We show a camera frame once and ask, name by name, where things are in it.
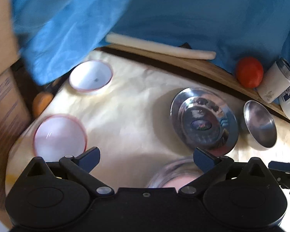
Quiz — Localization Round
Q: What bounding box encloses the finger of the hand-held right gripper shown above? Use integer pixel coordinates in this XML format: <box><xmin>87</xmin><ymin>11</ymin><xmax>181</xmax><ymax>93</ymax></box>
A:
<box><xmin>268</xmin><ymin>161</ymin><xmax>290</xmax><ymax>174</ymax></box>

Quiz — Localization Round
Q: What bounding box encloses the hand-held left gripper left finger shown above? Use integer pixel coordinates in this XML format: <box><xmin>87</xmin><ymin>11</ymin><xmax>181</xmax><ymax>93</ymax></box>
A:
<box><xmin>24</xmin><ymin>147</ymin><xmax>115</xmax><ymax>197</ymax></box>

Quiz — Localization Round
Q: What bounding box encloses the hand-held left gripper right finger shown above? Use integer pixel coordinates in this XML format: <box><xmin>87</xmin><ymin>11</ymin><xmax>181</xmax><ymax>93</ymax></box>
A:
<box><xmin>177</xmin><ymin>147</ymin><xmax>272</xmax><ymax>197</ymax></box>

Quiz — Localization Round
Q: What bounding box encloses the clear glass bowl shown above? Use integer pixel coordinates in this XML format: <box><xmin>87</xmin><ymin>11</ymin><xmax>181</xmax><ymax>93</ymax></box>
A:
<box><xmin>146</xmin><ymin>157</ymin><xmax>206</xmax><ymax>189</ymax></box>

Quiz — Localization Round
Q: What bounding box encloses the white bowl with red rim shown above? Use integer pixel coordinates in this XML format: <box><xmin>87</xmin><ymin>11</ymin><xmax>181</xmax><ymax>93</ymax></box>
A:
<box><xmin>33</xmin><ymin>114</ymin><xmax>88</xmax><ymax>162</ymax></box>
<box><xmin>69</xmin><ymin>60</ymin><xmax>113</xmax><ymax>95</ymax></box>

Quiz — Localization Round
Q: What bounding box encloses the steel plate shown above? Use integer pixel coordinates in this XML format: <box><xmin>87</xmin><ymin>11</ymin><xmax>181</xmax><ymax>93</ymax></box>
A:
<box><xmin>170</xmin><ymin>87</ymin><xmax>240</xmax><ymax>157</ymax></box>

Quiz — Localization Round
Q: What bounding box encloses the steel bowl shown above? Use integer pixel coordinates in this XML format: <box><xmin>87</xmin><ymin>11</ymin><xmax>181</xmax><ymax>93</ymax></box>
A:
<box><xmin>243</xmin><ymin>100</ymin><xmax>277</xmax><ymax>150</ymax></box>

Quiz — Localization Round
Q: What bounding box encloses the cream tablecloth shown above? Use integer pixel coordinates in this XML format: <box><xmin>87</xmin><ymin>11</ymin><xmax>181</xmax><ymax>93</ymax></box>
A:
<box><xmin>5</xmin><ymin>51</ymin><xmax>290</xmax><ymax>232</ymax></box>

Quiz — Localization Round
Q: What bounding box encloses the orange fruit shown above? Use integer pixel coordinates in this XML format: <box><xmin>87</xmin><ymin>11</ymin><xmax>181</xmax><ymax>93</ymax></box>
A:
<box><xmin>32</xmin><ymin>93</ymin><xmax>54</xmax><ymax>118</ymax></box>

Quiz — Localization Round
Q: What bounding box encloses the white steel tumbler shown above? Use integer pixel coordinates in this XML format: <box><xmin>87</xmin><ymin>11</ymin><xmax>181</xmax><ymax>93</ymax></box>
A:
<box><xmin>257</xmin><ymin>57</ymin><xmax>290</xmax><ymax>103</ymax></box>

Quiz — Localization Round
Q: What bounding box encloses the brown cardboard box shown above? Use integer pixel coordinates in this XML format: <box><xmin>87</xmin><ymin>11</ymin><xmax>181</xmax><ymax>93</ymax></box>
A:
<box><xmin>0</xmin><ymin>0</ymin><xmax>21</xmax><ymax>84</ymax></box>
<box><xmin>0</xmin><ymin>68</ymin><xmax>33</xmax><ymax>229</ymax></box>

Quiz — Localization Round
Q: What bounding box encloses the red ball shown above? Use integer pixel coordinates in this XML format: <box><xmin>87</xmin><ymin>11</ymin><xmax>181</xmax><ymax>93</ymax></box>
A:
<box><xmin>235</xmin><ymin>57</ymin><xmax>264</xmax><ymax>89</ymax></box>

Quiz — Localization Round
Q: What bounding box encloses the white foam stick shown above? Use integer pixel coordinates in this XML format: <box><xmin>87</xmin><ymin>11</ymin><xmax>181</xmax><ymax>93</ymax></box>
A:
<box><xmin>105</xmin><ymin>32</ymin><xmax>217</xmax><ymax>60</ymax></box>

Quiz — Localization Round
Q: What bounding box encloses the blue cloth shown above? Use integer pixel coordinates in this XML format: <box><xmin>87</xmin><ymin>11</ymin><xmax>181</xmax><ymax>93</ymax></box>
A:
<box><xmin>11</xmin><ymin>0</ymin><xmax>290</xmax><ymax>86</ymax></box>

